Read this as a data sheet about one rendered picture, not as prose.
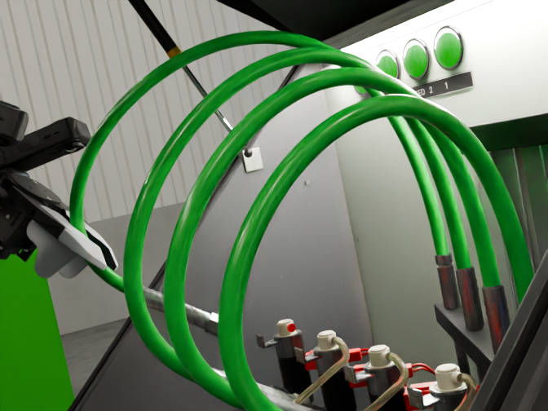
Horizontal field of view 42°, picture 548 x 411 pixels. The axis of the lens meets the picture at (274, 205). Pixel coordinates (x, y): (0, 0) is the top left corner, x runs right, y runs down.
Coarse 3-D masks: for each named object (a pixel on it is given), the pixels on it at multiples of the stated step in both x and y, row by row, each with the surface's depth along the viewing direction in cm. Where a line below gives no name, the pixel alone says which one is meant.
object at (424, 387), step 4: (412, 384) 54; (416, 384) 54; (420, 384) 53; (424, 384) 53; (428, 384) 53; (476, 384) 53; (416, 388) 53; (420, 388) 53; (424, 388) 53; (428, 388) 53; (476, 388) 52; (404, 392) 53; (424, 392) 53; (428, 392) 52; (476, 392) 52; (404, 396) 53; (408, 396) 53; (404, 400) 53; (408, 400) 53; (404, 404) 53; (408, 404) 53; (408, 408) 53; (412, 408) 53; (416, 408) 53; (428, 408) 53
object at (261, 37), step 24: (192, 48) 73; (216, 48) 73; (168, 72) 73; (96, 144) 73; (408, 144) 75; (72, 192) 73; (432, 192) 75; (72, 216) 73; (432, 216) 76; (120, 288) 74
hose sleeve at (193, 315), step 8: (144, 288) 74; (144, 296) 74; (152, 296) 74; (160, 296) 74; (152, 304) 74; (160, 304) 74; (192, 312) 74; (200, 312) 75; (192, 320) 74; (200, 320) 74; (208, 320) 75
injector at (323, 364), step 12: (336, 348) 60; (324, 360) 60; (336, 360) 60; (324, 372) 60; (336, 372) 60; (324, 384) 60; (336, 384) 60; (348, 384) 60; (324, 396) 61; (336, 396) 60; (348, 396) 60; (312, 408) 60; (324, 408) 61; (336, 408) 60; (348, 408) 60
